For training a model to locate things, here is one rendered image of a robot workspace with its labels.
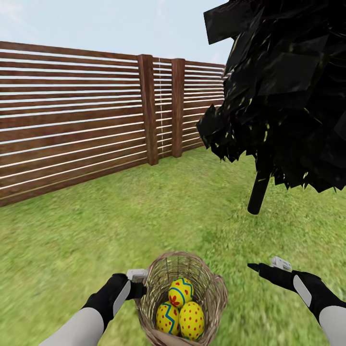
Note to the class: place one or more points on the wicker basket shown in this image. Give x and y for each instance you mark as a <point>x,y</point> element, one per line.
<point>210,293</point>

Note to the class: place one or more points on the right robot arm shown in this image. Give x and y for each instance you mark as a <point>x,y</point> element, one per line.
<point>328,309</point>

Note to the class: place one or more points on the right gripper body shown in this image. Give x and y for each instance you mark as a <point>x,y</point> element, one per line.
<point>272,274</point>

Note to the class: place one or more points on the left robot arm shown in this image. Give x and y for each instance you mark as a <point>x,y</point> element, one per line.
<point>86,327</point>

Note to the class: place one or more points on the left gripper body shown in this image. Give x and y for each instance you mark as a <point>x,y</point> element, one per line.
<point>136,291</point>

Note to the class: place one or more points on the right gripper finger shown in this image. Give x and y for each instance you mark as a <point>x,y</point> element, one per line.
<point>254,266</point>

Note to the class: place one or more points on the easter egg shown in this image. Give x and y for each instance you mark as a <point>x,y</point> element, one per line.
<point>191,321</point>
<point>180,292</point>
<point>167,318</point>

